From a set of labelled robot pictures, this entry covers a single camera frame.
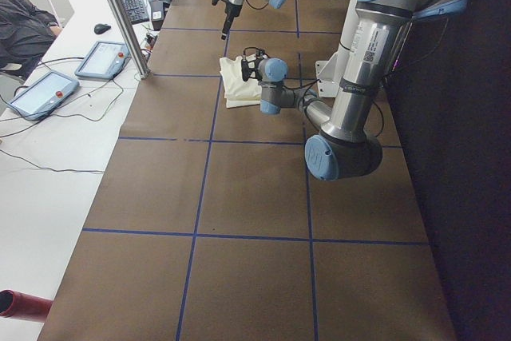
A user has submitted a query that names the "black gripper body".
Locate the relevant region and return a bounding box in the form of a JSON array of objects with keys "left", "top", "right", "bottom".
[
  {"left": 240, "top": 48, "right": 266, "bottom": 81},
  {"left": 212, "top": 0, "right": 242, "bottom": 24}
]

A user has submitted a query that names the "cream long sleeve cat shirt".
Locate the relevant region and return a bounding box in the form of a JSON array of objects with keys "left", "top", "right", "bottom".
[{"left": 219, "top": 56, "right": 261, "bottom": 109}]

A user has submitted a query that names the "small black box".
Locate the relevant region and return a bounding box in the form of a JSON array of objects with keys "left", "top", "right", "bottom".
[{"left": 149, "top": 0, "right": 164, "bottom": 31}]

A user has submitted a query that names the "black keyboard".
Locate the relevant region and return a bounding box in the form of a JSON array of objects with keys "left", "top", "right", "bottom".
[{"left": 121, "top": 0, "right": 149, "bottom": 24}]

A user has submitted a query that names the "black computer mouse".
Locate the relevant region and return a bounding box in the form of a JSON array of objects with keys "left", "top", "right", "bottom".
[{"left": 93, "top": 23, "right": 111, "bottom": 35}]

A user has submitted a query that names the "far teach pendant tablet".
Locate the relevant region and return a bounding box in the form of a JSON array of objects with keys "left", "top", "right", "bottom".
[{"left": 74, "top": 41, "right": 130, "bottom": 81}]

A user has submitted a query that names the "teach pendant tablet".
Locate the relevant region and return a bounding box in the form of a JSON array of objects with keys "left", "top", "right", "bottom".
[
  {"left": 74, "top": 41, "right": 130, "bottom": 81},
  {"left": 7, "top": 71, "right": 79, "bottom": 121}
]

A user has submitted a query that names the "seated person in black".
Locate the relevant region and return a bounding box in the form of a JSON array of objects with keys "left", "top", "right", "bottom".
[{"left": 1, "top": 0, "right": 62, "bottom": 79}]

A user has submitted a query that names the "near teach pendant tablet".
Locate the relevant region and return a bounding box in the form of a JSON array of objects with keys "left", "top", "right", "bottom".
[{"left": 7, "top": 71, "right": 79, "bottom": 121}]

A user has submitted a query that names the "aluminium frame post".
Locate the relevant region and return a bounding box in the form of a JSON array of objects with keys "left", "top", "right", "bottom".
[{"left": 107, "top": 0, "right": 150, "bottom": 79}]

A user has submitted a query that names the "black pendant cable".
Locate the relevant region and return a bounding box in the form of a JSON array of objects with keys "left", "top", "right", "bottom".
[{"left": 0, "top": 57, "right": 137, "bottom": 175}]

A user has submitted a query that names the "red cylindrical post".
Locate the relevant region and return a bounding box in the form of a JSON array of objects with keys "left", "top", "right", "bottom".
[{"left": 1, "top": 290, "right": 53, "bottom": 323}]

